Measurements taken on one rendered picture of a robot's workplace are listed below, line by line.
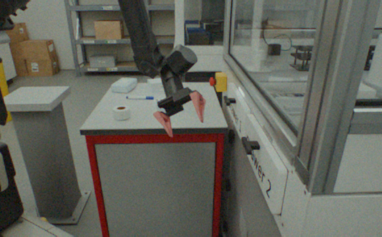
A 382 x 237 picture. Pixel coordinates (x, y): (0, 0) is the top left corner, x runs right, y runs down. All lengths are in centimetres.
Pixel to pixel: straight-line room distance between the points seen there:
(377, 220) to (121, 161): 93
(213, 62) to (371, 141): 136
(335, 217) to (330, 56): 27
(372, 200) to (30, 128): 150
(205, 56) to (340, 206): 135
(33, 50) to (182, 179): 440
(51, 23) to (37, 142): 405
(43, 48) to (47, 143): 370
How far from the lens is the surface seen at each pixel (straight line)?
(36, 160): 176
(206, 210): 138
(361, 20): 43
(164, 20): 515
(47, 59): 529
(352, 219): 58
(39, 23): 566
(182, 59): 78
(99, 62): 499
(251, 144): 69
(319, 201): 52
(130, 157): 122
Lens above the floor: 124
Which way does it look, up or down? 24 degrees down
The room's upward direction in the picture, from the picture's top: straight up
